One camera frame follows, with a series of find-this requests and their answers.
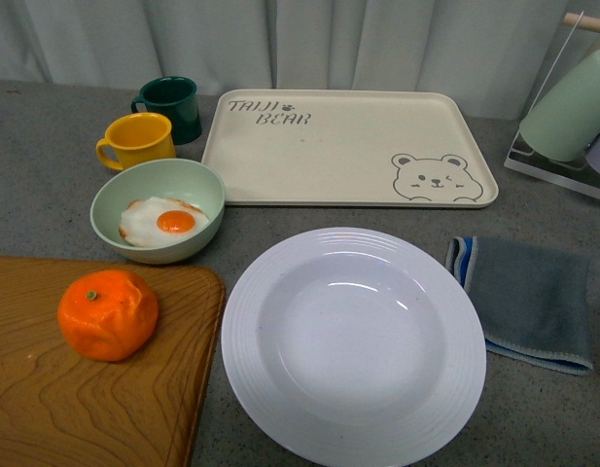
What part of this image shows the yellow mug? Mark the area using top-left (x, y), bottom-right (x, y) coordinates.
top-left (95, 112), bottom-right (176, 171)

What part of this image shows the dark green mug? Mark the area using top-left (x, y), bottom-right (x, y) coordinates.
top-left (130, 76), bottom-right (202, 145)

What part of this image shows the fake fried egg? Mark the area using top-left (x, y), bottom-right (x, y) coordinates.
top-left (119, 197), bottom-right (210, 248)

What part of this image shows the grey blue-edged cloth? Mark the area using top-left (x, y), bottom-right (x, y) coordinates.
top-left (444, 236), bottom-right (594, 376)

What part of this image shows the wooden cutting board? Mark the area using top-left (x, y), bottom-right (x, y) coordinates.
top-left (0, 256), bottom-right (226, 466)

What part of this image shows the white cup rack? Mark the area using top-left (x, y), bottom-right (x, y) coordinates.
top-left (503, 12), bottom-right (600, 204)

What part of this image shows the white curtain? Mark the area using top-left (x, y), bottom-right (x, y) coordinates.
top-left (0, 1), bottom-right (600, 119)

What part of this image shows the orange mandarin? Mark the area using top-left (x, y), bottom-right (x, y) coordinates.
top-left (57, 269), bottom-right (159, 362)

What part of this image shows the light green bowl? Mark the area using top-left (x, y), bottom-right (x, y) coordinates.
top-left (89, 159), bottom-right (226, 265)

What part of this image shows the light green cup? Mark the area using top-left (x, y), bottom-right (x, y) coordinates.
top-left (519, 50), bottom-right (600, 162)

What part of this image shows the cream bear tray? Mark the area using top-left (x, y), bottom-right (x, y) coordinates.
top-left (202, 90), bottom-right (499, 208)

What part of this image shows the white round plate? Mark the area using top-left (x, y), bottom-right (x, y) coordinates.
top-left (221, 228), bottom-right (486, 466)

